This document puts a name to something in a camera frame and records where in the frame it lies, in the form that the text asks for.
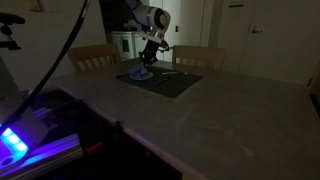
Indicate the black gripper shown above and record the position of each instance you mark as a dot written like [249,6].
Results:
[149,55]

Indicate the blue towel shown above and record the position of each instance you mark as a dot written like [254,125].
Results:
[140,72]

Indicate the white round plate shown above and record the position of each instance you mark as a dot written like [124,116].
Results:
[151,75]

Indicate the white kitchen cabinet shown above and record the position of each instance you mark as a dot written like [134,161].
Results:
[138,45]

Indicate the metal spoon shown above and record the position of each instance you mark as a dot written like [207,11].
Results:
[162,80]

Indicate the metal fork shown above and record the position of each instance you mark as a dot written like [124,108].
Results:
[173,72]

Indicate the white kitchen appliance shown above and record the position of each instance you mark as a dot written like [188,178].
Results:
[121,41]

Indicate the dark grey placemat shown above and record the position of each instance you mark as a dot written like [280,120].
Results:
[176,86]

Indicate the light wooden slat-back chair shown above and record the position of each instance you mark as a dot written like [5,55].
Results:
[200,56]
[93,55]

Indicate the red clamp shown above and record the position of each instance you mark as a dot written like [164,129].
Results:
[92,147]

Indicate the grey electronics box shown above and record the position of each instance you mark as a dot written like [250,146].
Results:
[25,123]

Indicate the white room door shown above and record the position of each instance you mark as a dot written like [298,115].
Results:
[283,40]

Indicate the purple lit controller device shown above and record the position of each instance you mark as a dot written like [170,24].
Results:
[13,143]

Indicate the wrist camera with pale mount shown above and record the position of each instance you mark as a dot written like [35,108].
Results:
[154,36]

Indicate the small dark wall switch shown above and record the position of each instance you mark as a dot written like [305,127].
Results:
[176,28]

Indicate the beige wall plate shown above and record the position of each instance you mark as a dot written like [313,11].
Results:
[35,5]

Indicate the black camera on stand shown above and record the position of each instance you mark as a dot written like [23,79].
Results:
[10,18]

